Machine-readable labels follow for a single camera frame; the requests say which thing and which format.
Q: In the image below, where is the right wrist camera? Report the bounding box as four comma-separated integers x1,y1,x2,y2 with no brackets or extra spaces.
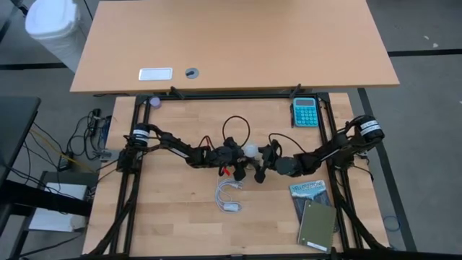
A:
270,153,288,169

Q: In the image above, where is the grey metal bracket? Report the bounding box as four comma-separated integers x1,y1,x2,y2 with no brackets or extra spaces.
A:
92,149,122,163

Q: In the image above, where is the white trash bin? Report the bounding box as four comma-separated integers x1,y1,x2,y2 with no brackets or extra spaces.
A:
24,0,87,73

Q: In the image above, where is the black left camera cable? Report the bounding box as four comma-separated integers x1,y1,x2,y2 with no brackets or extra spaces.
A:
222,115,251,146

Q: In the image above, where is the black right camera cable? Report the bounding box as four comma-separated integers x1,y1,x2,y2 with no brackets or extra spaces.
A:
267,132,308,155

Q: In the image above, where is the yellow floor cable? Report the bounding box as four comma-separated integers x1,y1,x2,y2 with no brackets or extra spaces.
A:
30,128,95,173

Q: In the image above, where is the white lightbulb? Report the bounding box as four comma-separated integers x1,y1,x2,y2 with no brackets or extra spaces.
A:
242,143,259,160

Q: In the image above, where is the black floor cable bundle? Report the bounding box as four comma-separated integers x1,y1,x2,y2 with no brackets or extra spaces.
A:
21,108,113,174

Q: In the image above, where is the Yellowstone book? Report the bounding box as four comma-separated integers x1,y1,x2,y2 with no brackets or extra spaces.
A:
289,179,335,227

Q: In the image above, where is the black power adapter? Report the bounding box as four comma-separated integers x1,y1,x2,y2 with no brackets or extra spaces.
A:
57,154,72,173

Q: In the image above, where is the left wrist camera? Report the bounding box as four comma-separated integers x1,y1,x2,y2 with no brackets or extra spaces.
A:
212,155,232,170

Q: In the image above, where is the black camera cable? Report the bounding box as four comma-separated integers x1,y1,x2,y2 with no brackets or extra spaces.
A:
267,132,308,155
222,115,251,146

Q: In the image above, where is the green spiral notebook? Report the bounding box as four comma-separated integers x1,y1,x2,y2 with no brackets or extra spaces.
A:
297,199,338,253

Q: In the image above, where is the white cord with inline switch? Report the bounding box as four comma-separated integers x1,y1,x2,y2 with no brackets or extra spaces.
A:
214,178,243,214

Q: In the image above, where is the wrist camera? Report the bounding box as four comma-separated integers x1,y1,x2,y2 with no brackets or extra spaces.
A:
212,155,232,170
270,153,288,169

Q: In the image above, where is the light wooden desk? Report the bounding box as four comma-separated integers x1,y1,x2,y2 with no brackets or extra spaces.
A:
70,0,401,95

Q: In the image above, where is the white box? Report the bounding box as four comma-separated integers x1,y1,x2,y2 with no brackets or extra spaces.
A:
28,182,90,233

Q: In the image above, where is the red arm wire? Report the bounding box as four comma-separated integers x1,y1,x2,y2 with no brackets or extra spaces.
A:
197,135,214,150

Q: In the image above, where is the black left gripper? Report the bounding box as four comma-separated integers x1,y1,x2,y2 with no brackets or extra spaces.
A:
207,136,256,182

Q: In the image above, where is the teal calculator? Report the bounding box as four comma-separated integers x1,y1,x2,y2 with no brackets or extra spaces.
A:
292,97,321,129

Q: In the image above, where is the black power strip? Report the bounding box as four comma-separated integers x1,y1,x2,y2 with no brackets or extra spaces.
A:
88,108,104,137

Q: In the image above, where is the dark grey side table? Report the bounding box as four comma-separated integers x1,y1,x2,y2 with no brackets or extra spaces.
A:
0,95,41,189

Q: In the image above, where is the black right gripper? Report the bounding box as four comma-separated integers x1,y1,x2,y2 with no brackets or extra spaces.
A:
254,139,303,184

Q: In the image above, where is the black steel beam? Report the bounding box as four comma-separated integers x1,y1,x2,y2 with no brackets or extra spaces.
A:
0,179,94,217

